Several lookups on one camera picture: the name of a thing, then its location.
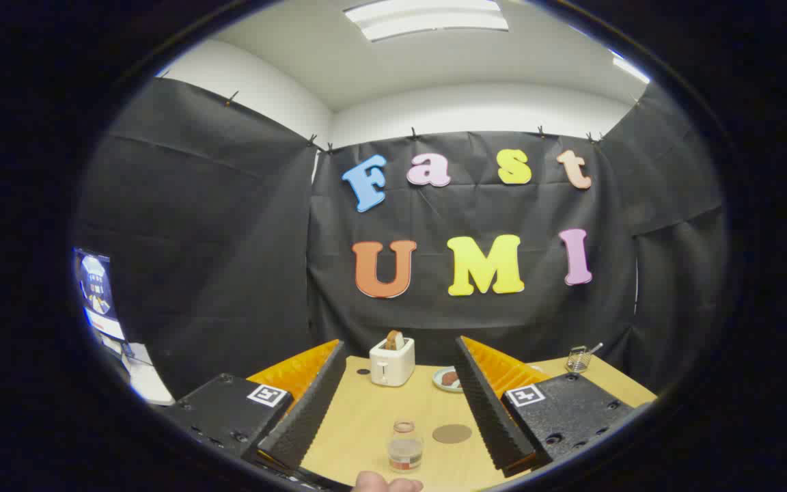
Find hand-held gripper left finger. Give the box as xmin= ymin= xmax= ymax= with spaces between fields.
xmin=161 ymin=340 xmax=348 ymax=479

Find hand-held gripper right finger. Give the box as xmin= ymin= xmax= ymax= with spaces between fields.
xmin=453 ymin=335 xmax=635 ymax=479

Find round brown coaster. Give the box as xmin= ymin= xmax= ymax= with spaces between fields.
xmin=432 ymin=424 xmax=473 ymax=445

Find clear juice bottle red label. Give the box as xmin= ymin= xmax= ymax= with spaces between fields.
xmin=387 ymin=420 xmax=425 ymax=474

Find wooden table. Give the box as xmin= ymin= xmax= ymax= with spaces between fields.
xmin=298 ymin=352 xmax=659 ymax=492

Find pale green plate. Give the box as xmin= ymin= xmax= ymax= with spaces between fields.
xmin=432 ymin=367 xmax=466 ymax=393

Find white toaster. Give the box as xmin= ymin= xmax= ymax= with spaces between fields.
xmin=369 ymin=337 xmax=416 ymax=388

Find white side desk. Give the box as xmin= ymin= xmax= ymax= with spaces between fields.
xmin=120 ymin=342 xmax=176 ymax=406

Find black backdrop cloth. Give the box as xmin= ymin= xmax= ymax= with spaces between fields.
xmin=72 ymin=75 xmax=726 ymax=400

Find computer monitor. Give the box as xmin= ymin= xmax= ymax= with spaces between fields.
xmin=74 ymin=247 xmax=126 ymax=342

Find small ceiling light panel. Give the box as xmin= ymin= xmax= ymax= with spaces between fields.
xmin=609 ymin=49 xmax=652 ymax=84

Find large ceiling light panel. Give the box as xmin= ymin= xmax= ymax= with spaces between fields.
xmin=343 ymin=0 xmax=509 ymax=42

